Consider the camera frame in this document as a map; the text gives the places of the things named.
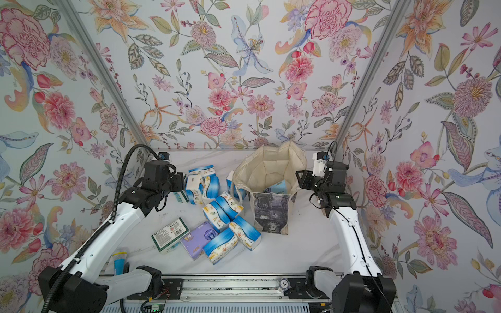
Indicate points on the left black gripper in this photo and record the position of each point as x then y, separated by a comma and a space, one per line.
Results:
179, 180

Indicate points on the light blue tissue pack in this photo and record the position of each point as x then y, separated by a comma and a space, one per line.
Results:
278, 188

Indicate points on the aluminium corner post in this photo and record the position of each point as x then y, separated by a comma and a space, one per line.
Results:
395, 18
76, 25

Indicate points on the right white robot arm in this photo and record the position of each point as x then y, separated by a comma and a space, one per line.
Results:
362, 287

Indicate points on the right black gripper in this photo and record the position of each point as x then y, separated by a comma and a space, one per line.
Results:
305, 183

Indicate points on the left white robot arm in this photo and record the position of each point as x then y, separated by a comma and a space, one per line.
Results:
75, 285

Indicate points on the blue microphone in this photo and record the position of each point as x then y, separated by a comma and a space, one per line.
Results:
119, 260

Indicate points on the green white tissue box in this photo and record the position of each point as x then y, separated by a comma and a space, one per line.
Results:
169, 236

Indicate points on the aluminium corner post right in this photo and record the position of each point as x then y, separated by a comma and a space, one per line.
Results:
395, 18

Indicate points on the purple tissue pack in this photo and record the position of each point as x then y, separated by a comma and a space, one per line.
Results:
197, 239

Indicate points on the blue floral tissue pack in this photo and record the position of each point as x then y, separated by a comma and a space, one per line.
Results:
228, 204
246, 233
220, 246
216, 216

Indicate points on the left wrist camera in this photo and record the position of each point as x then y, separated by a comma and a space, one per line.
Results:
164, 156

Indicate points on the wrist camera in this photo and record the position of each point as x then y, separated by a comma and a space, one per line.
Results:
164, 156
320, 160

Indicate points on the blue tissue pack by bag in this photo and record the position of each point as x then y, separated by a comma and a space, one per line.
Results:
238, 194

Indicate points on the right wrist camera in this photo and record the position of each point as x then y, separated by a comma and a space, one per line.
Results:
320, 160

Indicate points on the metal base rail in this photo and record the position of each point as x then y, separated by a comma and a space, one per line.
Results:
229, 293

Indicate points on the blue floral tissue pack front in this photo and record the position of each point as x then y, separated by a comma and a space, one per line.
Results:
220, 246

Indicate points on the aluminium corner post left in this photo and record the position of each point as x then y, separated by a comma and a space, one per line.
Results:
76, 25

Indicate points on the beige canvas bag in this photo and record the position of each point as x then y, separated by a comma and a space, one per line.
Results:
268, 177

